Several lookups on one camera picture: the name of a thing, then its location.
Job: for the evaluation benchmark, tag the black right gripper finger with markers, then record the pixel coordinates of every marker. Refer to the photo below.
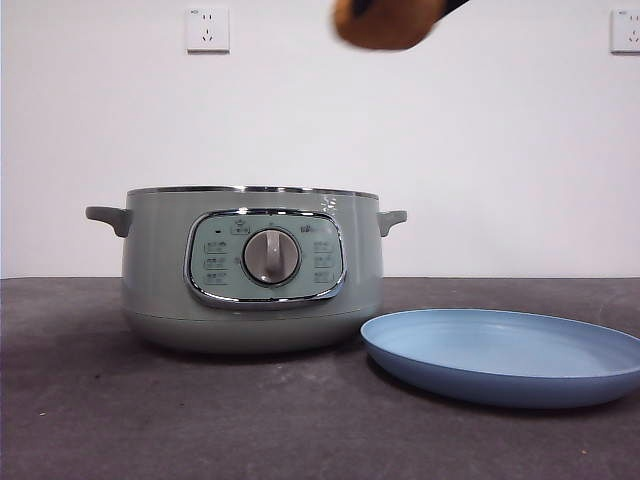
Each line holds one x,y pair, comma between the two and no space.
450,7
361,5

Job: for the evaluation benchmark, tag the pale green electric steamer pot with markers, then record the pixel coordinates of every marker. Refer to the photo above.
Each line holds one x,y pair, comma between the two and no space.
160,280

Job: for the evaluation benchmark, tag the light blue round plate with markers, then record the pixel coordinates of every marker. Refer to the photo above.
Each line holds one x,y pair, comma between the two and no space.
500,360

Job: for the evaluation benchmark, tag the white wall socket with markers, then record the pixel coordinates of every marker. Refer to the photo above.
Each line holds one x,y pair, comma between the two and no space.
627,30
208,30

